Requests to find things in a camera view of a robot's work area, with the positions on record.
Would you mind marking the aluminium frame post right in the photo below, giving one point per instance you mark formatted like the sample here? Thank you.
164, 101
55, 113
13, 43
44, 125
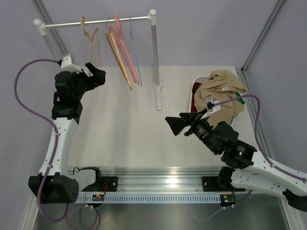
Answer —
264, 32

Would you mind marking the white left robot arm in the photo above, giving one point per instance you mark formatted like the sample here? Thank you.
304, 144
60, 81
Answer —
52, 185

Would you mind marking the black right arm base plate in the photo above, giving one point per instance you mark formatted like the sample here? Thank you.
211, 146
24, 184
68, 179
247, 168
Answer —
216, 184

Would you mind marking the aluminium frame post left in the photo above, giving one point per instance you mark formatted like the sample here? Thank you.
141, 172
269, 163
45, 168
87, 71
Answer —
52, 37

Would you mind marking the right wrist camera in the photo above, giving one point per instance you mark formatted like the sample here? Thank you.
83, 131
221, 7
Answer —
211, 108

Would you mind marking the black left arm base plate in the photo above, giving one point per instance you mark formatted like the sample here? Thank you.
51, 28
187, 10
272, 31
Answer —
108, 183

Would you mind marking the white slotted cable duct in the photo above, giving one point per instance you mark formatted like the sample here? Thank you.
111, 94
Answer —
149, 199

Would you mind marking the beige wooden hanger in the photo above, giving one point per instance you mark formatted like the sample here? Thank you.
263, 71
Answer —
94, 42

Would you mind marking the beige t shirt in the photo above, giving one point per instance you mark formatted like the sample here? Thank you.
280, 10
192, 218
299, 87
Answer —
223, 85

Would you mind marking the blue wire hanger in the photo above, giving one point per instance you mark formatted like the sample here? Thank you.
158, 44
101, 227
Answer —
135, 51

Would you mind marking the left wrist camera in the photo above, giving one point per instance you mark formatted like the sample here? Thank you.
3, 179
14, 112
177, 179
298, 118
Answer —
67, 65

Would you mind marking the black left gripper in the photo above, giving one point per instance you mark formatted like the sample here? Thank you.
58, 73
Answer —
94, 81

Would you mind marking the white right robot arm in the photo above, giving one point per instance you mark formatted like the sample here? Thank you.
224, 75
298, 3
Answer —
246, 167

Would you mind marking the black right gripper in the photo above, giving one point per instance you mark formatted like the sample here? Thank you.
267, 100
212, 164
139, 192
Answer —
194, 118

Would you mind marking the thick pink plastic hanger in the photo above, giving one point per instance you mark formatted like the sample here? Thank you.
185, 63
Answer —
123, 49

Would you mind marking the aluminium frame post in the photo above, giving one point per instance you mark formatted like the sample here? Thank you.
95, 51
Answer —
52, 37
264, 32

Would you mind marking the green cloth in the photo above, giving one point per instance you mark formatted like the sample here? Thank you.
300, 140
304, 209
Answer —
237, 93

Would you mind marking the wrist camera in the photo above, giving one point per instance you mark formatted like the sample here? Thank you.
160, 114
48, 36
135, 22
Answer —
211, 108
67, 65

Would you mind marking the orange wooden hanger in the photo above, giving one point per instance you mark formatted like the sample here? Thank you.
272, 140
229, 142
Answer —
117, 55

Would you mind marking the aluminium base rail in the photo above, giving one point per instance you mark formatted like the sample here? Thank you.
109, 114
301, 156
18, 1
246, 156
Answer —
183, 180

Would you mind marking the silver clothes rack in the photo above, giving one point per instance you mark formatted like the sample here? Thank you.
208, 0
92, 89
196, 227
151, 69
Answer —
151, 16

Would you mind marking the dark red cloth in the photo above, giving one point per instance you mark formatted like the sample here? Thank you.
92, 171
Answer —
195, 87

